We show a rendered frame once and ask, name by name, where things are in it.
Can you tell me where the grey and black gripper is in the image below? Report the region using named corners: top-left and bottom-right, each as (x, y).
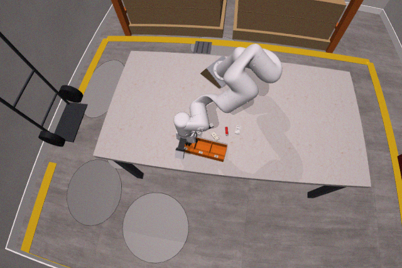
top-left (176, 131), bottom-right (198, 146)

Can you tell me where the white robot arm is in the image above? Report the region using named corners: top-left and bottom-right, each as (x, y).
top-left (173, 44), bottom-right (282, 159)

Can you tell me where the orange rack of bins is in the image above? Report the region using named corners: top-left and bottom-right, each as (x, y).
top-left (184, 137), bottom-right (227, 162)

